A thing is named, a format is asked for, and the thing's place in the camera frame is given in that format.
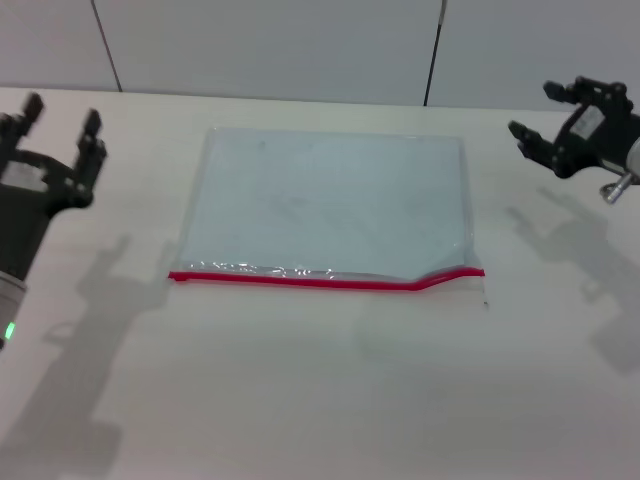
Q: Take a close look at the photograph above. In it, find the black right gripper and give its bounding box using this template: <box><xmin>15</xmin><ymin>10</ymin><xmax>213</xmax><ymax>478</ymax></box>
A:
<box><xmin>507</xmin><ymin>75</ymin><xmax>640</xmax><ymax>180</ymax></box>

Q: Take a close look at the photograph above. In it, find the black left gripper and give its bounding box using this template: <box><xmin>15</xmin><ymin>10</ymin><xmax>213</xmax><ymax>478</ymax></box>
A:
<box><xmin>0</xmin><ymin>91</ymin><xmax>109</xmax><ymax>282</ymax></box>

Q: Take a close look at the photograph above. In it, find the clear document bag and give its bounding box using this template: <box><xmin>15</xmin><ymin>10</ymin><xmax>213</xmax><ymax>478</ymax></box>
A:
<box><xmin>167</xmin><ymin>126</ymin><xmax>487</xmax><ymax>312</ymax></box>

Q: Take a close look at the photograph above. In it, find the silver connector plug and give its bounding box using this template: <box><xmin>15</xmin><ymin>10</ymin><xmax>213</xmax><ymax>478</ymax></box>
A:
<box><xmin>599</xmin><ymin>172</ymin><xmax>634</xmax><ymax>206</ymax></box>

